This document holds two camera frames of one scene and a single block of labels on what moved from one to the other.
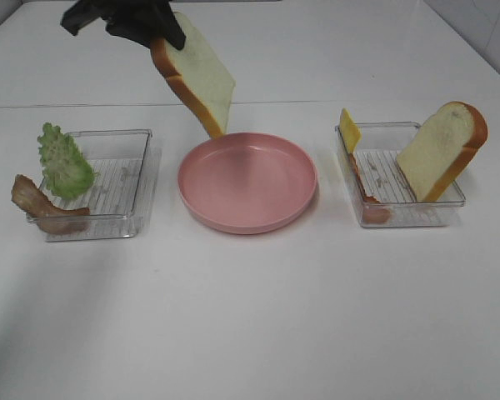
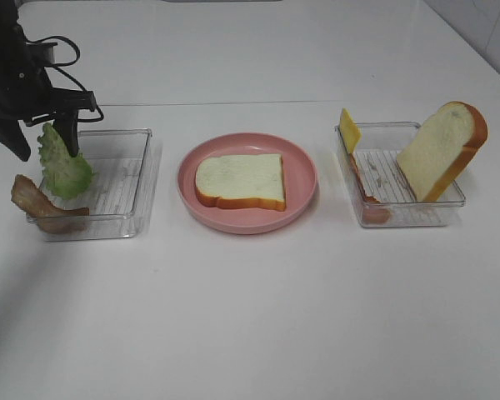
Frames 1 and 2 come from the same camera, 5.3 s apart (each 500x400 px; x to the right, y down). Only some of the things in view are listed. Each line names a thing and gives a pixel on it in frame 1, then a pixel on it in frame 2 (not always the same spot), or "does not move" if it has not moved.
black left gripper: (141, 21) to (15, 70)
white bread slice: (433, 156) does not move
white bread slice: (197, 72) to (242, 182)
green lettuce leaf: (67, 171) does not move
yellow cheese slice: (349, 130) does not move
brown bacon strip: (36, 204) does not move
